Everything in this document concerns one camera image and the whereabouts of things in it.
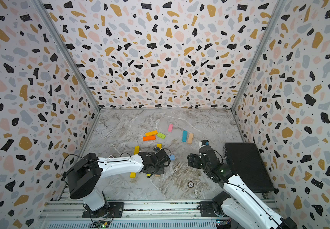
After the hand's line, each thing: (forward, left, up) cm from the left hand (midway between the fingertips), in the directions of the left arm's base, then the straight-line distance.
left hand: (163, 170), depth 85 cm
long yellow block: (+15, +19, -3) cm, 24 cm away
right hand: (+3, -17, +10) cm, 20 cm away
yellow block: (+19, +4, -3) cm, 19 cm away
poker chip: (-8, -16, -4) cm, 18 cm away
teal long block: (+27, -15, -4) cm, 31 cm away
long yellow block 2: (-2, +18, -2) cm, 19 cm away
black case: (+3, -50, +3) cm, 50 cm away
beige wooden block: (+24, -19, -3) cm, 31 cm away
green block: (+26, +3, -2) cm, 26 cm away
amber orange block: (+29, +11, -3) cm, 31 cm away
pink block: (+34, -4, -3) cm, 34 cm away
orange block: (+25, +11, -3) cm, 27 cm away
